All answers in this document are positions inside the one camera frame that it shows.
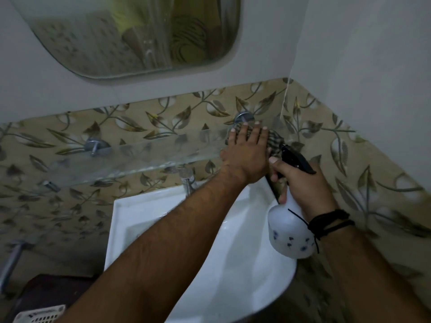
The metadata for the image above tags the wall mirror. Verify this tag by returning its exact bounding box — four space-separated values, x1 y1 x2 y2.
7 0 243 81

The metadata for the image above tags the checkered cleaning cloth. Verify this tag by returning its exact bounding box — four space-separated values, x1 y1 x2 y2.
226 122 285 159

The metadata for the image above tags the chrome faucet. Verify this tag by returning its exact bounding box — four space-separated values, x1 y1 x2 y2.
178 169 197 198

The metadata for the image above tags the dark bin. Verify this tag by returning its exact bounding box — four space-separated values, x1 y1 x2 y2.
3 274 99 323

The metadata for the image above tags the person's left hand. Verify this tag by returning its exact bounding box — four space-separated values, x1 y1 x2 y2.
220 122 275 185

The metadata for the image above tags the person's right hand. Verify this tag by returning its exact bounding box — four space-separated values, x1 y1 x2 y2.
269 156 339 222

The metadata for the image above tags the chrome pipe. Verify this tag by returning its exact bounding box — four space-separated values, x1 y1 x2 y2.
0 242 27 295

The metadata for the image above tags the person's right forearm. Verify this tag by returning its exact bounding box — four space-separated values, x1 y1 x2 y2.
316 217 431 323

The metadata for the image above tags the white plastic basket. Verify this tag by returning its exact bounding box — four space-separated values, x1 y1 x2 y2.
12 304 67 323

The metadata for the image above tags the black thread wristband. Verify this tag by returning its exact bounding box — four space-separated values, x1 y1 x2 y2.
288 208 356 255

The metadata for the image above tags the white spray bottle black trigger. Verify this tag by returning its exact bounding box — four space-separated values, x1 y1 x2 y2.
267 144 318 260

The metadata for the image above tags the glass wall shelf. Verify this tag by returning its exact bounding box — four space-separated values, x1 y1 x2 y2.
42 125 288 189

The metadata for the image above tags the person's left forearm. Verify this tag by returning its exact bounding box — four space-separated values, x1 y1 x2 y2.
57 166 251 323

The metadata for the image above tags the white ceramic sink basin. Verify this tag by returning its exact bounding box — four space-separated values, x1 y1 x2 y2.
104 177 298 323

